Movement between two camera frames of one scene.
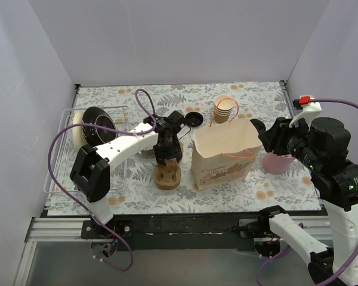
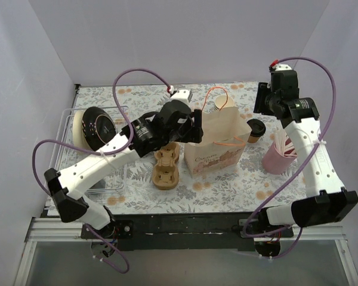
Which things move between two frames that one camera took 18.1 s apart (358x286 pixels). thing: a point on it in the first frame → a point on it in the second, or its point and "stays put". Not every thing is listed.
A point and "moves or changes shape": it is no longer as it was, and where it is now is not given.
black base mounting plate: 183,231 stays put
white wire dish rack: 65,151 stays put
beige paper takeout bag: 224,154 moves or changes shape
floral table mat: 181,148 stays put
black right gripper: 274,137 → 261,99
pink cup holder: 274,164 stays put
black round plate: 96,136 stays put
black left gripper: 167,154 → 197,126
